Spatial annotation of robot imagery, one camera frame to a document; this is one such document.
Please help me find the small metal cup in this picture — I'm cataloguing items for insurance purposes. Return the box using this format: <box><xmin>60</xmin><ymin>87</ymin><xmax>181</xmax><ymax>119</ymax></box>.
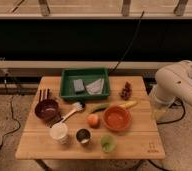
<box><xmin>76</xmin><ymin>129</ymin><xmax>91</xmax><ymax>145</ymax></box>

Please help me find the orange bowl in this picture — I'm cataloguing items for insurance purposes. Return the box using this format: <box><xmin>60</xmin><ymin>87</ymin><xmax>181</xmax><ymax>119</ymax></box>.
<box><xmin>102</xmin><ymin>106</ymin><xmax>131</xmax><ymax>132</ymax></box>

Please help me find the black floor cable left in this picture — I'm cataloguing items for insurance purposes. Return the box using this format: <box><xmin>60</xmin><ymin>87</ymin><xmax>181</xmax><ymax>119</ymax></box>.
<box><xmin>0</xmin><ymin>74</ymin><xmax>23</xmax><ymax>167</ymax></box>

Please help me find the yellow corn cob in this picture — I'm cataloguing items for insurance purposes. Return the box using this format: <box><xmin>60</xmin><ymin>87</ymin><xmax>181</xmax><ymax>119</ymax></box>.
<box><xmin>119</xmin><ymin>101</ymin><xmax>137</xmax><ymax>109</ymax></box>

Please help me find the grey folded cloth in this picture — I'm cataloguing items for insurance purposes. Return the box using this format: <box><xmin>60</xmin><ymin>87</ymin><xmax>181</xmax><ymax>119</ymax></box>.
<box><xmin>86</xmin><ymin>78</ymin><xmax>104</xmax><ymax>95</ymax></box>

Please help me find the grey sponge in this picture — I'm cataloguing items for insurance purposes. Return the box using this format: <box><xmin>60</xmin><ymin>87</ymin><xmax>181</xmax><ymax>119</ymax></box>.
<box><xmin>73</xmin><ymin>79</ymin><xmax>85</xmax><ymax>93</ymax></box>

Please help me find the black floor cable right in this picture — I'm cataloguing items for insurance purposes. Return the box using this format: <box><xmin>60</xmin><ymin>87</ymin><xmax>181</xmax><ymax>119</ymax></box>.
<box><xmin>155</xmin><ymin>98</ymin><xmax>187</xmax><ymax>126</ymax></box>

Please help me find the white paper cup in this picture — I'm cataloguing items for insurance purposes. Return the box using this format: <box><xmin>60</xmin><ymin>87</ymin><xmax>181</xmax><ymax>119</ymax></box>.
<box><xmin>49</xmin><ymin>123</ymin><xmax>69</xmax><ymax>144</ymax></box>

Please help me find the white dish brush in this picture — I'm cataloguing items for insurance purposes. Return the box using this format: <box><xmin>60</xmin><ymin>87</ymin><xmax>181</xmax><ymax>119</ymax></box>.
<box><xmin>57</xmin><ymin>101</ymin><xmax>85</xmax><ymax>124</ymax></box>

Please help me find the black hanging cable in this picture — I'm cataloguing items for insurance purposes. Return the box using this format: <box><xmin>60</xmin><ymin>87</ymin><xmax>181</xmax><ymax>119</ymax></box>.
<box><xmin>108</xmin><ymin>10</ymin><xmax>146</xmax><ymax>76</ymax></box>

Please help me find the orange fruit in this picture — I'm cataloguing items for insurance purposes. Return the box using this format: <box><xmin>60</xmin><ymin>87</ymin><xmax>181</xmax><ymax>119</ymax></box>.
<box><xmin>87</xmin><ymin>114</ymin><xmax>100</xmax><ymax>128</ymax></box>

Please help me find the dark purple bowl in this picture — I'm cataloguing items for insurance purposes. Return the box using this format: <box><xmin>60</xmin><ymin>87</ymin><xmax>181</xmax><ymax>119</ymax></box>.
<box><xmin>35</xmin><ymin>99</ymin><xmax>59</xmax><ymax>120</ymax></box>

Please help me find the wooden folding table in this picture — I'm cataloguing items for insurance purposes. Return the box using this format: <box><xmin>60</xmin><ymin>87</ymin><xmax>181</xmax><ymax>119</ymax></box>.
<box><xmin>16</xmin><ymin>76</ymin><xmax>165</xmax><ymax>159</ymax></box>

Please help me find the green plastic cup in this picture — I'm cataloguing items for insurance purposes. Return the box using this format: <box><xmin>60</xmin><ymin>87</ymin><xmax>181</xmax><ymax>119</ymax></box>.
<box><xmin>100</xmin><ymin>135</ymin><xmax>116</xmax><ymax>153</ymax></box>

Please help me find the dark red grape bunch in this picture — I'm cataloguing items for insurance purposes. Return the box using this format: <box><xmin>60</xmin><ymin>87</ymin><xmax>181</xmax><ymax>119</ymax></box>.
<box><xmin>120</xmin><ymin>82</ymin><xmax>131</xmax><ymax>100</ymax></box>

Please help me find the black floor cable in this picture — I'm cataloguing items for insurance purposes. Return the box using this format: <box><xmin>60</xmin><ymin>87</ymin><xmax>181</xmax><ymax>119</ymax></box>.
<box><xmin>0</xmin><ymin>74</ymin><xmax>23</xmax><ymax>167</ymax></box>
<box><xmin>155</xmin><ymin>98</ymin><xmax>187</xmax><ymax>126</ymax></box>

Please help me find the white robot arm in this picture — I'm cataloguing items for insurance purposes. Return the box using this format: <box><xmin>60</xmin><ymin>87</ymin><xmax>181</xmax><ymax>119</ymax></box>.
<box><xmin>149</xmin><ymin>60</ymin><xmax>192</xmax><ymax>121</ymax></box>

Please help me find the green plastic tray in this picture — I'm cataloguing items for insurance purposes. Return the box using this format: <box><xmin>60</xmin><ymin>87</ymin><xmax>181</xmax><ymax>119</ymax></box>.
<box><xmin>60</xmin><ymin>68</ymin><xmax>110</xmax><ymax>101</ymax></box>

